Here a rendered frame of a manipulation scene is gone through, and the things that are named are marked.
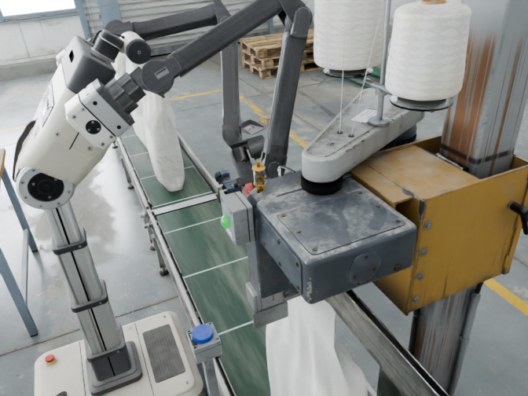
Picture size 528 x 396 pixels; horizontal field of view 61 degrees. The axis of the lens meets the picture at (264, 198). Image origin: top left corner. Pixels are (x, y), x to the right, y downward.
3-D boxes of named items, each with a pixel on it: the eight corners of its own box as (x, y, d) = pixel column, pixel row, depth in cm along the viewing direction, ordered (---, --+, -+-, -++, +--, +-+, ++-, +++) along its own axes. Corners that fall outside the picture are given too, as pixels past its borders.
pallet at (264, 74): (242, 67, 698) (241, 57, 691) (310, 55, 733) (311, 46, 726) (261, 80, 632) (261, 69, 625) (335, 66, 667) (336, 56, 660)
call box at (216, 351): (188, 345, 132) (185, 330, 129) (214, 335, 134) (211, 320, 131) (196, 364, 125) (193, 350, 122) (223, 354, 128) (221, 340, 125)
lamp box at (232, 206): (224, 229, 101) (220, 195, 96) (243, 224, 102) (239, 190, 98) (236, 247, 95) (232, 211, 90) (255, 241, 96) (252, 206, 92)
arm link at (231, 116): (222, 33, 160) (217, 16, 150) (238, 31, 160) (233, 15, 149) (226, 149, 154) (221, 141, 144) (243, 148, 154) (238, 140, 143)
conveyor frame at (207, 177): (105, 117, 454) (102, 104, 447) (152, 108, 469) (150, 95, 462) (151, 229, 274) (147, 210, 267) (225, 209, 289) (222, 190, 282)
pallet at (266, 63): (241, 57, 690) (240, 48, 682) (310, 45, 729) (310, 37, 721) (263, 69, 623) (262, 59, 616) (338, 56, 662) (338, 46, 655)
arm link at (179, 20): (232, 8, 161) (228, -9, 151) (240, 42, 159) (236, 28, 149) (114, 36, 164) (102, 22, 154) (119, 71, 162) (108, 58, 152)
